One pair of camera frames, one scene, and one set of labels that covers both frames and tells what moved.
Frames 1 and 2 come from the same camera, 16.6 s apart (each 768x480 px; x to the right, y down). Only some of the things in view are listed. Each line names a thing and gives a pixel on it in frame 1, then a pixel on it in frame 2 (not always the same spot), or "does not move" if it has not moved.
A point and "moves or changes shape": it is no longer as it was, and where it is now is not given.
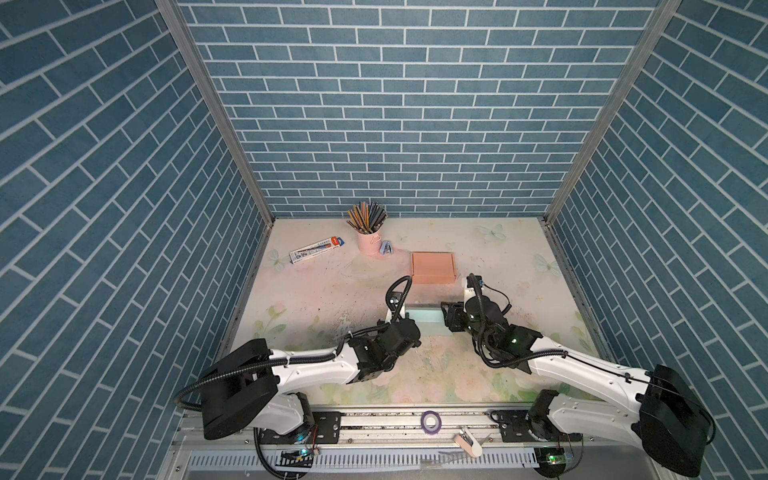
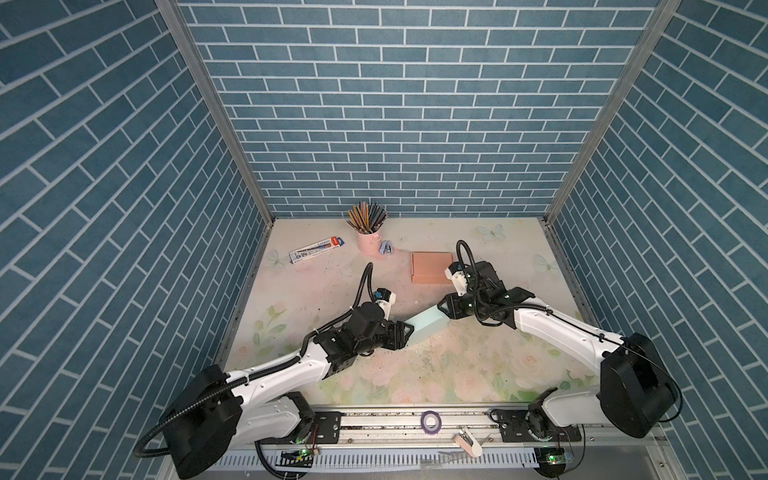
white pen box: x=297 y=255 does not move
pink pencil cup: x=369 y=244 does not move
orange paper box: x=433 y=267 does not move
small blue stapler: x=386 y=247 does not move
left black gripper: x=412 y=322 to x=397 y=339
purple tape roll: x=431 y=422 does not move
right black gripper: x=454 y=313 to x=451 y=301
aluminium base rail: x=404 y=444 does not move
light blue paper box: x=430 y=320 moves or changes shape
